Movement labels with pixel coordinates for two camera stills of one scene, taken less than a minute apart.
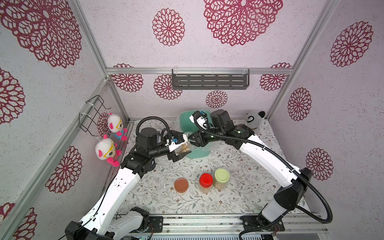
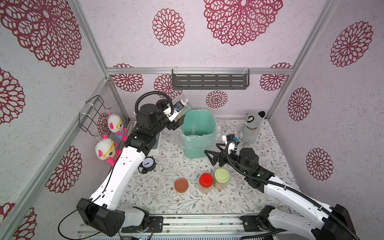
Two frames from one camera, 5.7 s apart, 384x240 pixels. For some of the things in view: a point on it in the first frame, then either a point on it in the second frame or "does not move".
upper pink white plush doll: x=115 y=125 does not move
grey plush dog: x=253 y=119 does not move
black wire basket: x=95 y=110 does not move
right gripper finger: x=197 y=143 -> x=212 y=156
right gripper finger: x=194 y=136 -> x=218 y=144
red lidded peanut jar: x=205 y=183 does not move
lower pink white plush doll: x=105 y=150 does not move
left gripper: x=172 y=155 -> x=174 y=125
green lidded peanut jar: x=221 y=178 does not move
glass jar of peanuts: x=184 y=146 -> x=187 y=104
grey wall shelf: x=210 y=79 does not move
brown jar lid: x=181 y=185 does not move
